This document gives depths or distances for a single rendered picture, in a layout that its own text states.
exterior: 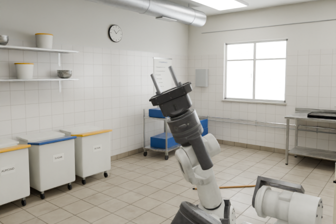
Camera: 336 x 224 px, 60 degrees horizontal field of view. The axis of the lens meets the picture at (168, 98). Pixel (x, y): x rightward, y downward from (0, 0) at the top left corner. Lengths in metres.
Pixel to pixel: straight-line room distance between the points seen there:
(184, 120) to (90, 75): 4.46
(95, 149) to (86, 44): 1.79
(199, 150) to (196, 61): 6.48
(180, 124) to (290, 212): 0.35
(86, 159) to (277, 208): 4.00
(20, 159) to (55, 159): 0.46
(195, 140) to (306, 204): 0.31
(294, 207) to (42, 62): 4.40
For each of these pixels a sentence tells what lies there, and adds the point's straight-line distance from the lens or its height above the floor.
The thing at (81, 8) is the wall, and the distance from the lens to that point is 5.22.
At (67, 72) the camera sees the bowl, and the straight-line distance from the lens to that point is 4.63.
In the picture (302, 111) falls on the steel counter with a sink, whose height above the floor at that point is 0.92.
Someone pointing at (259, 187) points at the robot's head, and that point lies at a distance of 0.65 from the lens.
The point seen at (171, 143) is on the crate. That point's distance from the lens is 5.88.
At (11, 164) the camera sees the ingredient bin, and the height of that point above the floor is 0.58.
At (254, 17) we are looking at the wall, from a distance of 6.67.
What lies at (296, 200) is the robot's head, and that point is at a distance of 0.62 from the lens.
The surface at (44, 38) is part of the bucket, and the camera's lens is 4.49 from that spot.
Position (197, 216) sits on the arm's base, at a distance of 0.71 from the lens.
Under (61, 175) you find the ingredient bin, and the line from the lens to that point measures 4.30.
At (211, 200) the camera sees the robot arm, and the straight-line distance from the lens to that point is 0.96.
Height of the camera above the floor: 1.62
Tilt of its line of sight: 4 degrees down
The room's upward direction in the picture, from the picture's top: straight up
